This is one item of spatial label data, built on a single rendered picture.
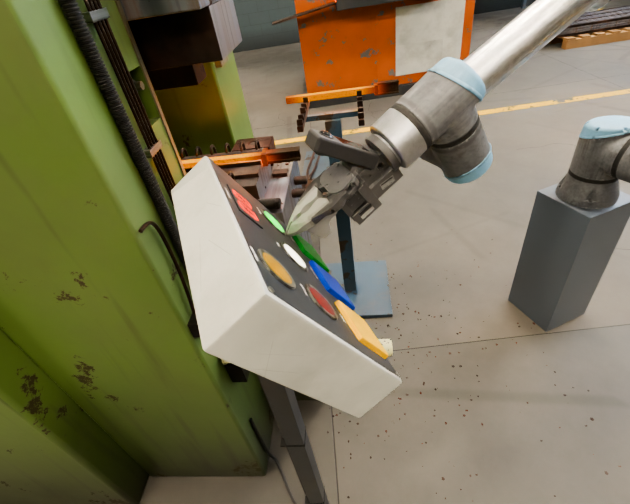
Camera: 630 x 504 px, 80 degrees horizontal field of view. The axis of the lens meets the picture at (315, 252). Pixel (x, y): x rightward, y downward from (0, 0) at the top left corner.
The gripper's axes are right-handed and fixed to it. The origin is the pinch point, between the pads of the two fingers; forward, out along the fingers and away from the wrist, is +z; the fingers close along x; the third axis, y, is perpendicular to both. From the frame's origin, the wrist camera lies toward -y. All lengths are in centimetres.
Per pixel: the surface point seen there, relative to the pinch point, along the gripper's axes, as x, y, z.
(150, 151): 23.2, -17.7, 10.3
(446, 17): 319, 171, -219
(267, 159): 45.0, 10.4, -2.8
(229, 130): 73, 8, 1
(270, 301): -27.0, -14.8, 1.8
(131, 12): 36.2, -32.7, -4.7
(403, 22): 334, 149, -185
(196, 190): -0.6, -15.9, 4.7
